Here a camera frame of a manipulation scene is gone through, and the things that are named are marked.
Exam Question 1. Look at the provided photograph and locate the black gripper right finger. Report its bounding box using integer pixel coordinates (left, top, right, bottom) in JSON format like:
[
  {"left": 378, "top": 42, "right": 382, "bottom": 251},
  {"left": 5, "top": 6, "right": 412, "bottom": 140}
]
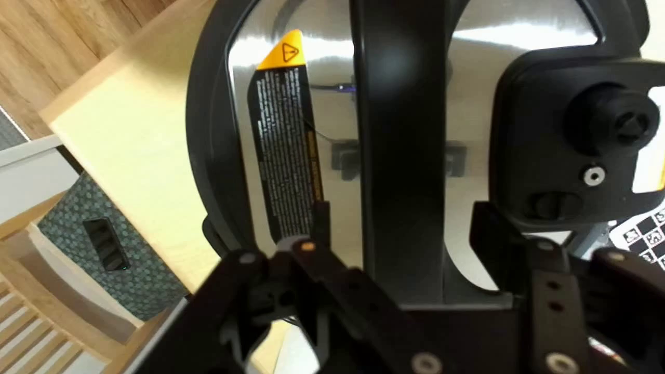
[{"left": 469, "top": 201, "right": 665, "bottom": 374}]

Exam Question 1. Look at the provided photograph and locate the black rice cooker lid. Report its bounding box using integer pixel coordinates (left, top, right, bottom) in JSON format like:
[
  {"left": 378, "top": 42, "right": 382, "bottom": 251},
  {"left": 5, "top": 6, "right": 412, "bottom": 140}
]
[{"left": 186, "top": 0, "right": 663, "bottom": 305}]

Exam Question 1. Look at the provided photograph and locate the patterned chair seat cushion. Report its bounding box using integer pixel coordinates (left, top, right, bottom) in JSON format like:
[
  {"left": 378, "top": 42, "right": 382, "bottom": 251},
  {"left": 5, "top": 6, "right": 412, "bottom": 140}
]
[{"left": 37, "top": 172, "right": 188, "bottom": 321}]

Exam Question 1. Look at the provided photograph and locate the black white patterned board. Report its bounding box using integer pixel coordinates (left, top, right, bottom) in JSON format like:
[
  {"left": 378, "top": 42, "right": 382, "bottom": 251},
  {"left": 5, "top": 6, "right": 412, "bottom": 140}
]
[{"left": 608, "top": 209, "right": 665, "bottom": 270}]

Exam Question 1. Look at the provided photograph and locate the wooden chair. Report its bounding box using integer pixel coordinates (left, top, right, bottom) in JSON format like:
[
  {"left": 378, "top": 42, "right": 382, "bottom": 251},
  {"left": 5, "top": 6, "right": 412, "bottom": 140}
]
[{"left": 0, "top": 195, "right": 172, "bottom": 374}]

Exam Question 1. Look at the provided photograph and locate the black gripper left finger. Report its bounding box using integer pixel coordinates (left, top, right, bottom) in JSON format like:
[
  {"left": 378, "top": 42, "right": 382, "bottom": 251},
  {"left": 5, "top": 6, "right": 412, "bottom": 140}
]
[{"left": 137, "top": 237, "right": 445, "bottom": 374}]

